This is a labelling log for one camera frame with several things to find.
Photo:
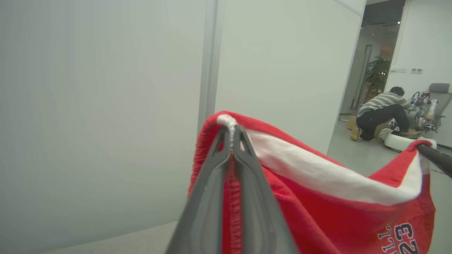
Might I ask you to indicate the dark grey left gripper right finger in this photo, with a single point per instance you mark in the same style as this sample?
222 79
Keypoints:
257 211

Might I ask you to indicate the grey partition post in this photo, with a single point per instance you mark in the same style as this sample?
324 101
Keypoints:
211 53

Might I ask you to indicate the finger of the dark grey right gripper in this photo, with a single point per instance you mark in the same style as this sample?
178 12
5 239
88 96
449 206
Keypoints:
438 160

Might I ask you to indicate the green potted plant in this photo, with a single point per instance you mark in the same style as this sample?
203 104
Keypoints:
378 74

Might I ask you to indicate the red white-trimmed basketball shorts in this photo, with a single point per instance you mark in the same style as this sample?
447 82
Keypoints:
317 218

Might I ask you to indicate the crouching person striped shirt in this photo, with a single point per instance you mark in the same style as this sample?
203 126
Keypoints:
381 102

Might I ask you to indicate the white wall switch plate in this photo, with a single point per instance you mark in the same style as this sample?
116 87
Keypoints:
416 70

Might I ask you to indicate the grey office chair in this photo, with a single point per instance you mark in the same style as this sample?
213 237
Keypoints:
439 88

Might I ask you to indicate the white-based robot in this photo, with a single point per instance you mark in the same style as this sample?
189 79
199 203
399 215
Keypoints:
399 141

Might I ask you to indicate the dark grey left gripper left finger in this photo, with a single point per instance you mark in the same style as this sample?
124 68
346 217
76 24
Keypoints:
208 204

